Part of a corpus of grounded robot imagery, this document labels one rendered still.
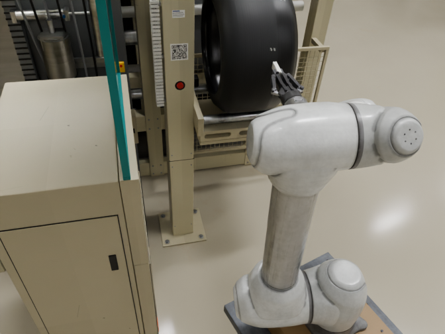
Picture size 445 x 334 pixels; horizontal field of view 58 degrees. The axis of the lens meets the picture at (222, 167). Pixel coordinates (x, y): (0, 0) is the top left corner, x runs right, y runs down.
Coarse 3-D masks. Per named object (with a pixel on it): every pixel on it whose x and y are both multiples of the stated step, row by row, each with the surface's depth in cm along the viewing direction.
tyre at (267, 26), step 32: (224, 0) 154; (256, 0) 153; (288, 0) 157; (224, 32) 153; (256, 32) 152; (288, 32) 155; (224, 64) 158; (256, 64) 156; (288, 64) 159; (224, 96) 168; (256, 96) 167
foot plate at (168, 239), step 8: (160, 216) 258; (168, 216) 258; (200, 216) 259; (160, 224) 253; (168, 224) 253; (200, 224) 254; (168, 232) 248; (200, 232) 250; (168, 240) 243; (176, 240) 244; (184, 240) 244; (192, 240) 245; (200, 240) 245
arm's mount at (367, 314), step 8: (368, 312) 133; (368, 320) 131; (376, 320) 131; (272, 328) 135; (280, 328) 129; (288, 328) 129; (296, 328) 129; (304, 328) 129; (368, 328) 129; (376, 328) 129; (384, 328) 129
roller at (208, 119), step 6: (216, 114) 187; (222, 114) 187; (228, 114) 187; (234, 114) 188; (240, 114) 188; (246, 114) 189; (252, 114) 189; (258, 114) 190; (210, 120) 185; (216, 120) 186; (222, 120) 187; (228, 120) 187; (234, 120) 188; (240, 120) 189; (246, 120) 190
